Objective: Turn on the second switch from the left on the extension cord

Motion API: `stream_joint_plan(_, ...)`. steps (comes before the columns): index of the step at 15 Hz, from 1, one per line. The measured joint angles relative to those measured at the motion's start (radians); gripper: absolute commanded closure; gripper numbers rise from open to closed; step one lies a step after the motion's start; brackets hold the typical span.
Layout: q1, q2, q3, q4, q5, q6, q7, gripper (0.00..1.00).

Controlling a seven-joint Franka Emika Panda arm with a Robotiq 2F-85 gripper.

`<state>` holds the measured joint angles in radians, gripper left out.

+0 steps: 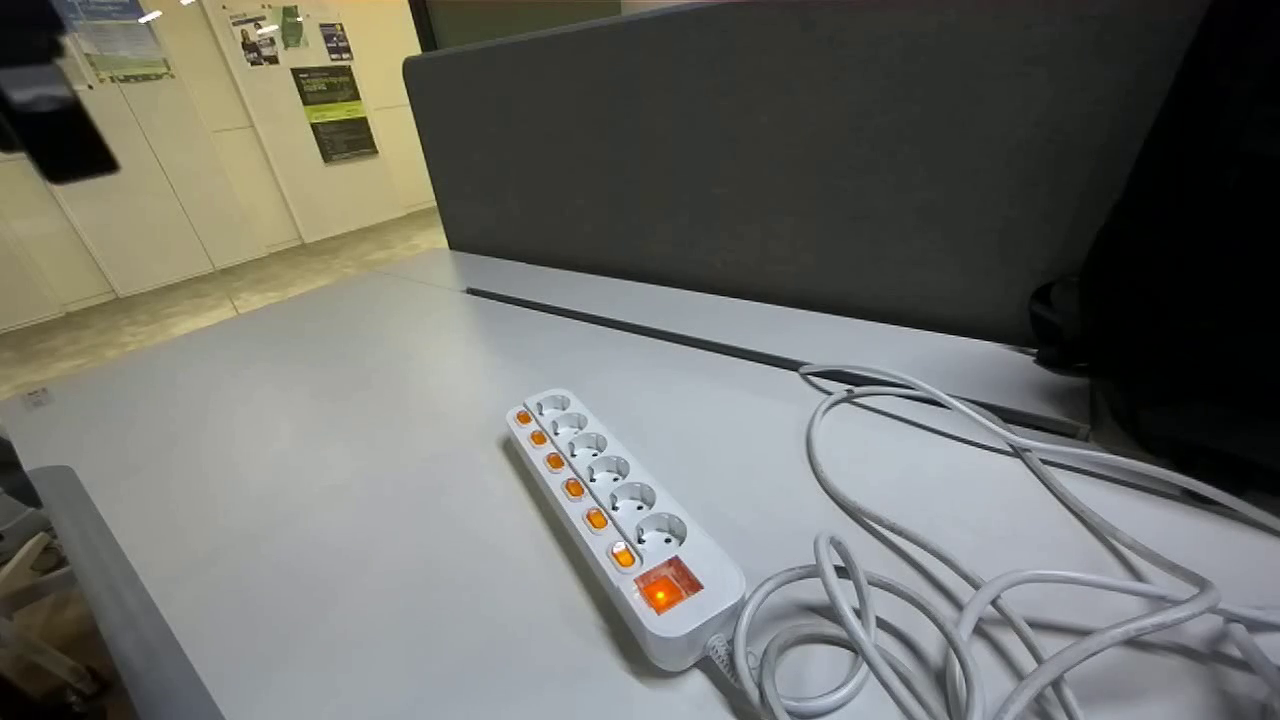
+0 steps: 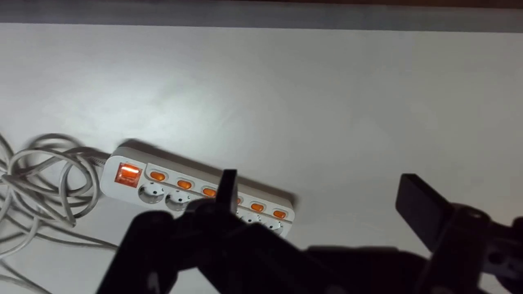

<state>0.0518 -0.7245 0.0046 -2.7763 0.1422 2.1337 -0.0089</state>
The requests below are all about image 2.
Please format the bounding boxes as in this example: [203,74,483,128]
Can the white power strip orange switches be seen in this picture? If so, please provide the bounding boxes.
[99,146,295,238]

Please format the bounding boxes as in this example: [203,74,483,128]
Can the coil of white cable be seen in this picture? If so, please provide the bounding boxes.
[0,133,119,294]

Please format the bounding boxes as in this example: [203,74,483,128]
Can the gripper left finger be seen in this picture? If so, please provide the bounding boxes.
[96,169,327,294]

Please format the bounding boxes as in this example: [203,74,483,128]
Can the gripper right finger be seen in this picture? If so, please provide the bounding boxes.
[395,173,523,294]

